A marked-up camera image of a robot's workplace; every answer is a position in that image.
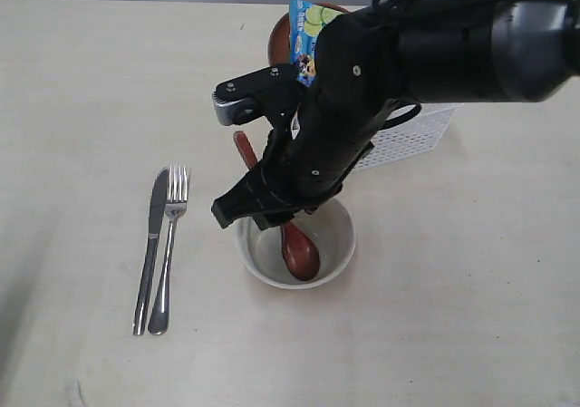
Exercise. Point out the blue chips bag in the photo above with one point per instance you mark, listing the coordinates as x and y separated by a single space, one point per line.
307 20

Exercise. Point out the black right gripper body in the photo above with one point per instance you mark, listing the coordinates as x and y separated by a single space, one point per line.
297 172

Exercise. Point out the silver table knife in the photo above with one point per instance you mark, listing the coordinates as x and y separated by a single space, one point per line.
158 200

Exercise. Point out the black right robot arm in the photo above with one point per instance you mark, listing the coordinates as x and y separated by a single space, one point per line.
370 63

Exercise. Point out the brown wooden plate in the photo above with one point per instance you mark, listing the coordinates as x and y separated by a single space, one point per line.
278 44

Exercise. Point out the silver metal fork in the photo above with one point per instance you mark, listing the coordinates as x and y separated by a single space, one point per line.
176 207

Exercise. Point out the white perforated plastic basket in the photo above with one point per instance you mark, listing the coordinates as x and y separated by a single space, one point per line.
416 136

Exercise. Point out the white ceramic bowl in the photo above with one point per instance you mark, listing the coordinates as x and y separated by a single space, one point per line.
330 228

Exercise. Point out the red-brown wooden spoon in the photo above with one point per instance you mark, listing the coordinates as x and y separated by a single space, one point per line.
299 252

